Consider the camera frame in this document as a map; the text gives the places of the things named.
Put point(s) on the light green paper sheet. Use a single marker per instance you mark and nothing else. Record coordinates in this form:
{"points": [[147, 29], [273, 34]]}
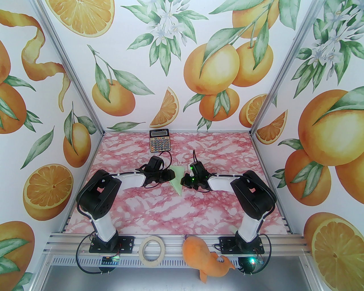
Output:
{"points": [[178, 182]]}

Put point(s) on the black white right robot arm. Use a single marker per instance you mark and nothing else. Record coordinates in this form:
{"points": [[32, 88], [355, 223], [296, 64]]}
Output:
{"points": [[253, 199]]}

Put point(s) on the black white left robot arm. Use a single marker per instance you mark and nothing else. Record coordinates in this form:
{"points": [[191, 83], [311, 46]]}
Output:
{"points": [[99, 199]]}

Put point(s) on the grey desk calculator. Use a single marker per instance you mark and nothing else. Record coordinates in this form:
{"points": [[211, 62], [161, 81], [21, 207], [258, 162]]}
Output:
{"points": [[159, 140]]}

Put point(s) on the orange plush toy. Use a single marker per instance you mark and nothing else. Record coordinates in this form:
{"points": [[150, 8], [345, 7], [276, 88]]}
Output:
{"points": [[199, 253]]}

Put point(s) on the beige masking tape roll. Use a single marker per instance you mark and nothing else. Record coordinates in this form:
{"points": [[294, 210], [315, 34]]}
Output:
{"points": [[143, 250]]}

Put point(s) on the small left controller board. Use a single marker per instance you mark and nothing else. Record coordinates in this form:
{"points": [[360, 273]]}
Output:
{"points": [[111, 260]]}

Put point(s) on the right controller board green light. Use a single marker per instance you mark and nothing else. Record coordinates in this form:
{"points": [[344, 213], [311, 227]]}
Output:
{"points": [[251, 262]]}

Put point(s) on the aluminium back edge rail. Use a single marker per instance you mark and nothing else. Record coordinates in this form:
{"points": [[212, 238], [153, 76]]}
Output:
{"points": [[199, 131]]}

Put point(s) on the aluminium front mounting rail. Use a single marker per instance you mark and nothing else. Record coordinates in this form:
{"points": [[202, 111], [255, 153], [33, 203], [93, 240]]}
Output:
{"points": [[176, 240]]}

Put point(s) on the aluminium table edge rail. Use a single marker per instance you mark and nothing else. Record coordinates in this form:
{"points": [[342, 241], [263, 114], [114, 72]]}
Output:
{"points": [[82, 179], [273, 184]]}

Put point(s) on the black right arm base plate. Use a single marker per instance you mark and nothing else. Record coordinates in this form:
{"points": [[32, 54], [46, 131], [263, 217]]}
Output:
{"points": [[227, 245]]}

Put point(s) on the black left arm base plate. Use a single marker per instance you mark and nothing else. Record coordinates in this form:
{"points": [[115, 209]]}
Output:
{"points": [[126, 244]]}

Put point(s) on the aluminium frame corner post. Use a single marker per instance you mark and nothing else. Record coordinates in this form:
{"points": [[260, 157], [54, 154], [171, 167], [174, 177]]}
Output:
{"points": [[68, 65], [284, 65]]}

